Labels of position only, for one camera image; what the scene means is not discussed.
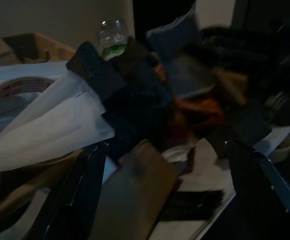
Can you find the clear bottle green label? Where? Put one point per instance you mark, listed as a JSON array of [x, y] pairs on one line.
[[112, 37]]

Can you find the black flat block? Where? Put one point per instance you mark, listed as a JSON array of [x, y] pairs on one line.
[[245, 125]]

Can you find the blue grey bag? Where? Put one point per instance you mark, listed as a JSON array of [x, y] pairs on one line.
[[174, 32]]

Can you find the white flat board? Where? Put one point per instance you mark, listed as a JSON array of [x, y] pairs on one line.
[[210, 175]]

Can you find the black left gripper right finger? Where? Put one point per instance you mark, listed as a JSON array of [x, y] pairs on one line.
[[255, 200]]

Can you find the open brown cardboard box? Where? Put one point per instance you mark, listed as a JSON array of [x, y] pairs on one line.
[[59, 53]]

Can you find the small white tape roll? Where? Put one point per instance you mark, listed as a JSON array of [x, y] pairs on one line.
[[285, 150]]

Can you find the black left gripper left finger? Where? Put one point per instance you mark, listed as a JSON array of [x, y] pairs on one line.
[[72, 200]]

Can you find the beige crumpled item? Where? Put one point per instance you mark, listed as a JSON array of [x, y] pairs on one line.
[[231, 85]]

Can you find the brown cardboard piece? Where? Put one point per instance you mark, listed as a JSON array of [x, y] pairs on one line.
[[134, 187]]

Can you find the brown paper strip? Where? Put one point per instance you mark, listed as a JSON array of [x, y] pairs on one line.
[[22, 190]]

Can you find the tape roll red print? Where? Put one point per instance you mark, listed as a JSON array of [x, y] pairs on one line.
[[17, 83]]

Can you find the dark blue crumpled cloth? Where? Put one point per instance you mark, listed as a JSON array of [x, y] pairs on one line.
[[139, 100]]

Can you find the orange crumpled item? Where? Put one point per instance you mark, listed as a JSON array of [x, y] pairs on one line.
[[199, 107]]

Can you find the white plastic sheet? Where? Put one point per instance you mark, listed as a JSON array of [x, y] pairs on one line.
[[59, 125]]

